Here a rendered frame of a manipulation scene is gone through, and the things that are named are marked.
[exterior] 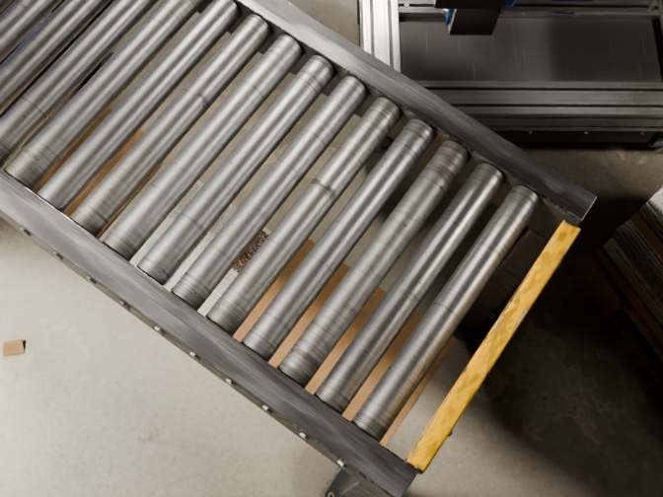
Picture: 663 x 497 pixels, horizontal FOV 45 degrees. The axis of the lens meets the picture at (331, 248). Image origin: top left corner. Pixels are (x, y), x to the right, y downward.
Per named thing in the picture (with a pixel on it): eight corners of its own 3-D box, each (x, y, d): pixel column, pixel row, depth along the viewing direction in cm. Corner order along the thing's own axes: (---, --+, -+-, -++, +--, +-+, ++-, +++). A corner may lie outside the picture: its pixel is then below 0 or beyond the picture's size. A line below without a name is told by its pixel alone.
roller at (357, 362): (504, 182, 128) (512, 170, 123) (335, 424, 115) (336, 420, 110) (478, 166, 129) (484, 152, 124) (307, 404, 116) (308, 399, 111)
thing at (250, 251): (286, 241, 203) (286, 240, 202) (216, 329, 195) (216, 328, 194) (172, 162, 209) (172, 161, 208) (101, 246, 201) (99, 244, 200)
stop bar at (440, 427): (579, 234, 120) (584, 229, 118) (422, 477, 108) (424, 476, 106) (561, 222, 121) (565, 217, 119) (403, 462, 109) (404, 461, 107)
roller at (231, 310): (410, 115, 129) (399, 94, 126) (232, 348, 116) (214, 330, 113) (387, 110, 132) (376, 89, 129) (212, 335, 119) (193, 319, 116)
